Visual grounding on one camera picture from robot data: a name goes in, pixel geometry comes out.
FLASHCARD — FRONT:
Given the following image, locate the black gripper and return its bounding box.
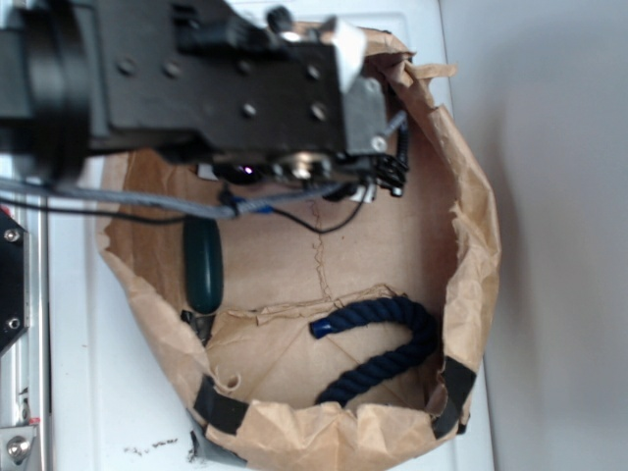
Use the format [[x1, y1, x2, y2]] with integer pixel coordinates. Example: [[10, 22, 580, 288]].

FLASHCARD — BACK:
[[89, 1, 408, 196]]

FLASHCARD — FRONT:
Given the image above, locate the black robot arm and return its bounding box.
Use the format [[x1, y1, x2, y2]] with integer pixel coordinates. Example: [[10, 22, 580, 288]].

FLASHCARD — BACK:
[[1, 1, 408, 198]]

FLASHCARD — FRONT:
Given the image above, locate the dark green oblong block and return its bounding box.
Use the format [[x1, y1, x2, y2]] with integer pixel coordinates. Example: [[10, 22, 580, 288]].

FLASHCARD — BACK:
[[183, 218, 224, 314]]

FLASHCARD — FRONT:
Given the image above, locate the brown paper bag bin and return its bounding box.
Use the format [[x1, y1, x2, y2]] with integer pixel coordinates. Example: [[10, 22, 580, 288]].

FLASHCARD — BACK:
[[97, 29, 501, 470]]

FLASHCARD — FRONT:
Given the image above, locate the thin black wire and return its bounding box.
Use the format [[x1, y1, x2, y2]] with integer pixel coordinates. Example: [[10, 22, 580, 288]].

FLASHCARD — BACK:
[[0, 193, 367, 235]]

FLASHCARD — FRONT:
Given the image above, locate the gray braided cable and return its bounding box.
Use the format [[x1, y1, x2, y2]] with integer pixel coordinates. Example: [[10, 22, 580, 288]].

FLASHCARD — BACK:
[[0, 177, 344, 221]]

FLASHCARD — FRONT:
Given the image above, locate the dark blue twisted rope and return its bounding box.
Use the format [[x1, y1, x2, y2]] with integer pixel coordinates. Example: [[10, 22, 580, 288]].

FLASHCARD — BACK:
[[308, 294, 439, 408]]

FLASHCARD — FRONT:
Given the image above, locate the black mounting bracket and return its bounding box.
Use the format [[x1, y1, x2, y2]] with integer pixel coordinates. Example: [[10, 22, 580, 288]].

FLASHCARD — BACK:
[[0, 207, 30, 356]]

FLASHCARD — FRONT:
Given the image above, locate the aluminium frame rail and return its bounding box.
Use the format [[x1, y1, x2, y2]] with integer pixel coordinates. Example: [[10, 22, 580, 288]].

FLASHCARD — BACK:
[[0, 156, 52, 471]]

